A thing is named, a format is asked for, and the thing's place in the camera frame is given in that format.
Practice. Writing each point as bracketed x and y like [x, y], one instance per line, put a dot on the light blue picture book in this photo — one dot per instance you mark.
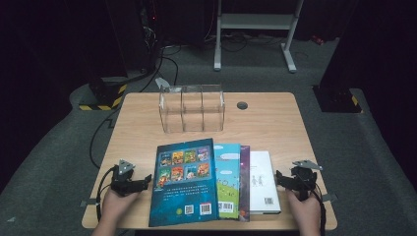
[227, 183]

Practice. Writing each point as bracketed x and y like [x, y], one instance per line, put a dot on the round table grommet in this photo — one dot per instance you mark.
[242, 105]

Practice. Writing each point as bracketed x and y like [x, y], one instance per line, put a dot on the grey tape strip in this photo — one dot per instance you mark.
[90, 202]
[329, 197]

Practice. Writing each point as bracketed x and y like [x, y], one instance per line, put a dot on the person's right hand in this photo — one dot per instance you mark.
[306, 214]

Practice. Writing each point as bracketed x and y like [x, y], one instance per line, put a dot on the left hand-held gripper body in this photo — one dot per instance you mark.
[126, 183]

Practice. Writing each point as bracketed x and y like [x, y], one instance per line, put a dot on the clear acrylic book holder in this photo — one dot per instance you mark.
[191, 109]

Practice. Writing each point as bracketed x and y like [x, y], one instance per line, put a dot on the white film flap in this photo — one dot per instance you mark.
[162, 82]

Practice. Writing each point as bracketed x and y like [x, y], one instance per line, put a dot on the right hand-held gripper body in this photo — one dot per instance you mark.
[303, 180]

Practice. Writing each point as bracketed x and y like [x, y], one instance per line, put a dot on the white book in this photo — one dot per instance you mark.
[264, 177]

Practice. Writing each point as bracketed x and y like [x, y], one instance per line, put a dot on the purple magazine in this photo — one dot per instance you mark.
[244, 183]

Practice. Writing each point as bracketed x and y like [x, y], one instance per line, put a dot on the small red object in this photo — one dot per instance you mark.
[317, 40]

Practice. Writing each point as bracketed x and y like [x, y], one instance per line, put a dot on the white metal stand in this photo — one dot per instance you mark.
[255, 21]

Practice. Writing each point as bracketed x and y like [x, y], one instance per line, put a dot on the black yellow striped stand base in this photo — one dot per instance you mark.
[105, 95]
[337, 100]

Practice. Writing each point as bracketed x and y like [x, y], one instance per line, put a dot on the small grey floor tape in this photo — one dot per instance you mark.
[11, 219]

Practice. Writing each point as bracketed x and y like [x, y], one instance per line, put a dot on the dark blue picture book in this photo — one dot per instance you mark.
[183, 193]

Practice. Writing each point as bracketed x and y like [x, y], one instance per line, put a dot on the black equipment rack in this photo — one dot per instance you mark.
[131, 32]

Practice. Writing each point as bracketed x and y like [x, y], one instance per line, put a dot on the person's left hand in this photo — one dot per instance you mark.
[116, 208]

